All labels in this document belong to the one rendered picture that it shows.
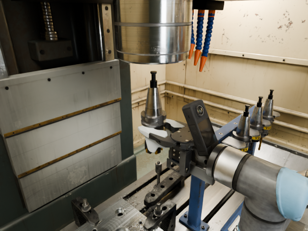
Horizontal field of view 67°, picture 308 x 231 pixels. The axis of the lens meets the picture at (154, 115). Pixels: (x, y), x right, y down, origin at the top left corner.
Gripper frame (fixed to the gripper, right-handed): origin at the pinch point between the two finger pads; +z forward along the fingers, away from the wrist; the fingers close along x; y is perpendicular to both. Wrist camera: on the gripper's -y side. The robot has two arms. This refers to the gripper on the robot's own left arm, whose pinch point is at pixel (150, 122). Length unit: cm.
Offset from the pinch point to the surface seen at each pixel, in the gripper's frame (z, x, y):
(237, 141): -11.8, 27.8, 12.6
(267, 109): -12, 53, 9
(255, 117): -11.4, 41.9, 8.6
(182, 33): -9.0, -0.7, -21.9
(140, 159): 71, 61, 76
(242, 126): -11.6, 30.9, 8.3
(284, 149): -13, 100, 48
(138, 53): -4.3, -7.5, -18.4
